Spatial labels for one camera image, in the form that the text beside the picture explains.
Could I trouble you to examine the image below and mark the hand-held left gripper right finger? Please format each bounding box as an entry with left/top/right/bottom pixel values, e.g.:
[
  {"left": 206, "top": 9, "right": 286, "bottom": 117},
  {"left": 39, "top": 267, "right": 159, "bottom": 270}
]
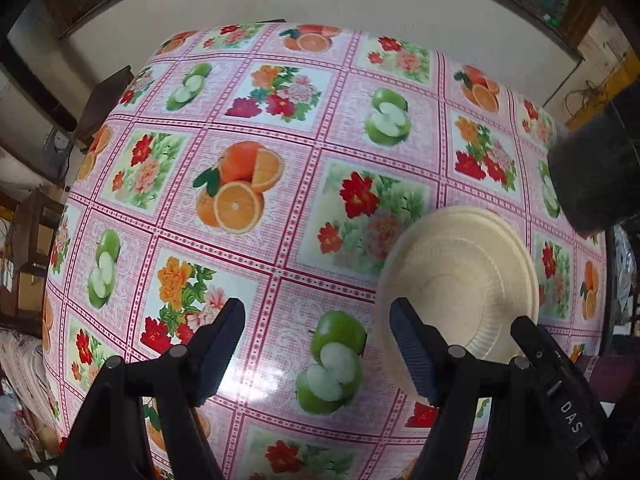
[{"left": 389, "top": 298, "right": 581, "bottom": 480}]

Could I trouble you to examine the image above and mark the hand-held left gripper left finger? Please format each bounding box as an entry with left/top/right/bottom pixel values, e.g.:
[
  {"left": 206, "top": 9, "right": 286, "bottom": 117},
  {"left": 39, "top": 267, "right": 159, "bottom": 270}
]
[{"left": 56, "top": 298, "right": 247, "bottom": 480}]

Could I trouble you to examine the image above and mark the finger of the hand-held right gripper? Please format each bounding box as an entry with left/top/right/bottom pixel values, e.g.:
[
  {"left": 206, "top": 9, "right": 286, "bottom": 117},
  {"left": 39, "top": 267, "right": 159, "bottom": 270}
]
[{"left": 510, "top": 315, "right": 566, "bottom": 378}]

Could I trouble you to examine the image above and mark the beige disposable plate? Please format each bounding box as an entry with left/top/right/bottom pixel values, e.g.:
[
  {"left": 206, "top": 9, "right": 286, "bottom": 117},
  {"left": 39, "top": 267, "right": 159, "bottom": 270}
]
[{"left": 375, "top": 206, "right": 541, "bottom": 403}]

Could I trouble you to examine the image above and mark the purple cylinder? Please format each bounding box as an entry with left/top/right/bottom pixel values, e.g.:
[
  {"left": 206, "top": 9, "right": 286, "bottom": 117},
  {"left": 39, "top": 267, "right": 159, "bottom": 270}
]
[{"left": 580, "top": 355, "right": 640, "bottom": 406}]

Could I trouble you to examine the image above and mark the fruit and flower printed tablecloth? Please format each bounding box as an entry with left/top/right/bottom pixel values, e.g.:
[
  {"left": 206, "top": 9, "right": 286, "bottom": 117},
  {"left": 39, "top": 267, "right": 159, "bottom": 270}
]
[{"left": 40, "top": 22, "right": 608, "bottom": 480}]

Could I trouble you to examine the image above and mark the black electric cooking pot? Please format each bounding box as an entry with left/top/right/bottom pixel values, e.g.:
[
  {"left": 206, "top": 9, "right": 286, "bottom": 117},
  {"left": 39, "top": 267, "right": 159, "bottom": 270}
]
[{"left": 546, "top": 95, "right": 640, "bottom": 233}]

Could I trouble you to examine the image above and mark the folded patterned blanket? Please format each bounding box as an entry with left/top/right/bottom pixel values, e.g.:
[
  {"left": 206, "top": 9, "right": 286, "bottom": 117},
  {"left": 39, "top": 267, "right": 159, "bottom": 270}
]
[{"left": 0, "top": 330, "right": 56, "bottom": 441}]

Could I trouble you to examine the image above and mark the wooden shelf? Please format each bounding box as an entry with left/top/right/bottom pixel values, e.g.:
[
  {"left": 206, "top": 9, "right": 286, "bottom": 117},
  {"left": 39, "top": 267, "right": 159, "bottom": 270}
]
[{"left": 0, "top": 187, "right": 66, "bottom": 331}]

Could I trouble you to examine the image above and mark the cardboard box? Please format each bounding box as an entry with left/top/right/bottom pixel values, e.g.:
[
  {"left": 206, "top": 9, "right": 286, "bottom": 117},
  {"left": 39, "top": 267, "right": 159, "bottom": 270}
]
[{"left": 565, "top": 7, "right": 640, "bottom": 131}]

